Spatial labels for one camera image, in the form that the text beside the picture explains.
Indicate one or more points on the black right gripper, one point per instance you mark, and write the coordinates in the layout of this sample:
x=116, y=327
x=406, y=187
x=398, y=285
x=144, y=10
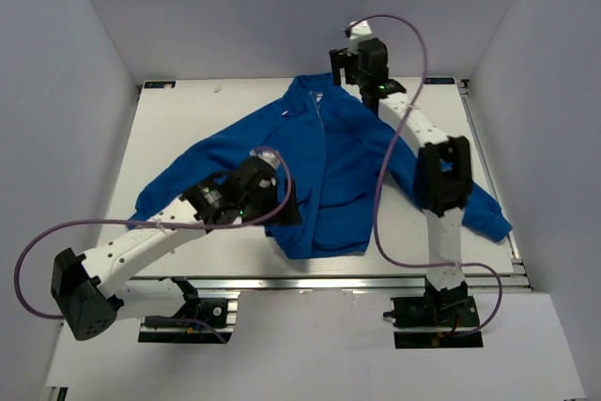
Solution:
x=338, y=60

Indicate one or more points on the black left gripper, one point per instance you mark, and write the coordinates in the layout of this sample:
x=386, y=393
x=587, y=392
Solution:
x=273, y=206

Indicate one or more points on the blue zip jacket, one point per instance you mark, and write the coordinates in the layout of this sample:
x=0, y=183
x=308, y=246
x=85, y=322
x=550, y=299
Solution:
x=334, y=148

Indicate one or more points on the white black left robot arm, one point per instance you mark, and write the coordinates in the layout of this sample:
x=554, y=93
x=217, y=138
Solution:
x=96, y=288

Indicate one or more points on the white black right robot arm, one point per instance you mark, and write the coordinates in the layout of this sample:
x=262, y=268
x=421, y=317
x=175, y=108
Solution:
x=442, y=178

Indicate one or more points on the blue label sticker right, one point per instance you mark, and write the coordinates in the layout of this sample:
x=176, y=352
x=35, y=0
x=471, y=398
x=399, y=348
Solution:
x=439, y=81

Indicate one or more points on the blue label sticker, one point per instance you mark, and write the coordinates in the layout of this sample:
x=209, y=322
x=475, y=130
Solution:
x=159, y=85
x=439, y=81

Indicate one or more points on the blue label sticker left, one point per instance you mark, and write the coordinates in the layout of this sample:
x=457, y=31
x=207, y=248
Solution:
x=159, y=85

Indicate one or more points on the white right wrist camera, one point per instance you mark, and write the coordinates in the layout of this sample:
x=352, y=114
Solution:
x=358, y=32

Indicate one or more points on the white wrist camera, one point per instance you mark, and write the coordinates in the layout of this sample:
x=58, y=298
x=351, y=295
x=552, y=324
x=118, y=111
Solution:
x=268, y=155
x=358, y=32

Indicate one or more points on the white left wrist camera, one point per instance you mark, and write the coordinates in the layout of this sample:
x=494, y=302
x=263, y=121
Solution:
x=268, y=155

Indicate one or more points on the aluminium front table rail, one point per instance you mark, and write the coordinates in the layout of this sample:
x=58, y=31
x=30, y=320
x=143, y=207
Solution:
x=509, y=283

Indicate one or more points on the aluminium table rail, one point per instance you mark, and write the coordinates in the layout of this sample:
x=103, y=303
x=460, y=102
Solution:
x=503, y=255
x=509, y=283

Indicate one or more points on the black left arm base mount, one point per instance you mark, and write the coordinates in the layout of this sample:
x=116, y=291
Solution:
x=200, y=320

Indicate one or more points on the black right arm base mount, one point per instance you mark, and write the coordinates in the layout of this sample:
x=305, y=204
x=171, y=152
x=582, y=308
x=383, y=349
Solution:
x=433, y=321

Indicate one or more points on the aluminium right table rail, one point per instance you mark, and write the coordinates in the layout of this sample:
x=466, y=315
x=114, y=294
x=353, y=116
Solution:
x=503, y=255

